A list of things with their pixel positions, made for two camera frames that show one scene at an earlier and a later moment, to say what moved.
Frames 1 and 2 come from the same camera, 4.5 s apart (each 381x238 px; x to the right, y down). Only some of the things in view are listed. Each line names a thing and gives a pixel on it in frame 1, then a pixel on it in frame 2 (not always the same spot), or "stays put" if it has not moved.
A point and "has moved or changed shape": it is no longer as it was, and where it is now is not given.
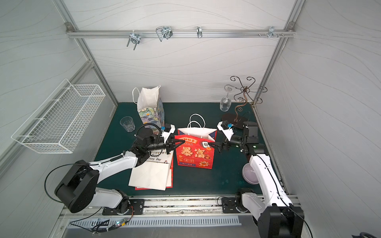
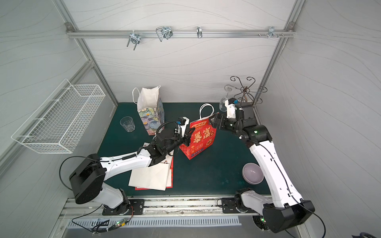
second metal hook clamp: (164, 31) stays put
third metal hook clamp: (199, 32) stays put
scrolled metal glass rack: (242, 98) stays put
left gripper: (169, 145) to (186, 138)
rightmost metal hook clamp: (272, 32) stays put
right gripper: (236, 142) to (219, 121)
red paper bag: (195, 151) has moved or changed shape
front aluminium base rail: (194, 208) stays put
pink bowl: (249, 174) stays put
